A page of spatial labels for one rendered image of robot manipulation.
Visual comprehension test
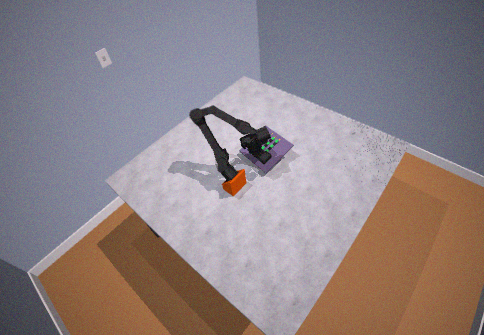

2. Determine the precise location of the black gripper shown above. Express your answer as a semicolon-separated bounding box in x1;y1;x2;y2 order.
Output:
241;141;272;164

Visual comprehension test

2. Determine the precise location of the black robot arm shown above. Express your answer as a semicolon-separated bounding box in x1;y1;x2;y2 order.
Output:
189;105;271;182

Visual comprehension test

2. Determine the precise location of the purple switch panel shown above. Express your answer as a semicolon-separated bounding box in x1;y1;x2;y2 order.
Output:
239;125;294;173

